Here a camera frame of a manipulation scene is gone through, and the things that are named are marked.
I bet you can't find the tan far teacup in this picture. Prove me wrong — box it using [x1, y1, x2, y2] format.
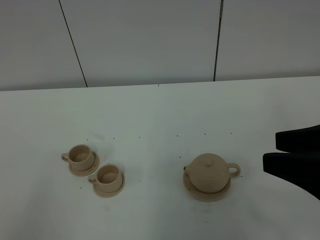
[61, 144, 96, 172]

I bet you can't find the tan teacup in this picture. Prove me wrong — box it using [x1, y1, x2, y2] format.
[87, 164, 125, 195]
[61, 144, 96, 172]

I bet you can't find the tan near cup saucer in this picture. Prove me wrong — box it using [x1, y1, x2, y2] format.
[93, 173, 125, 198]

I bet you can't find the tan teapot saucer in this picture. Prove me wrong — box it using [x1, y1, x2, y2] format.
[182, 173, 231, 202]

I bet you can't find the tan far cup saucer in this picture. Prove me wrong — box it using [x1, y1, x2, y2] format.
[68, 152, 100, 177]

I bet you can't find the tan ceramic teapot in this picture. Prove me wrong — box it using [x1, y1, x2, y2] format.
[184, 153, 241, 194]

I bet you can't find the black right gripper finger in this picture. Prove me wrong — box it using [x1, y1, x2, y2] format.
[275, 125, 320, 153]
[262, 152, 320, 199]

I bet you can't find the tan cup saucer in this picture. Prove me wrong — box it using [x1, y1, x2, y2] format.
[68, 152, 100, 177]
[93, 173, 125, 198]

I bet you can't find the tan near teacup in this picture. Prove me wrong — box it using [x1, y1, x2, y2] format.
[87, 164, 125, 195]

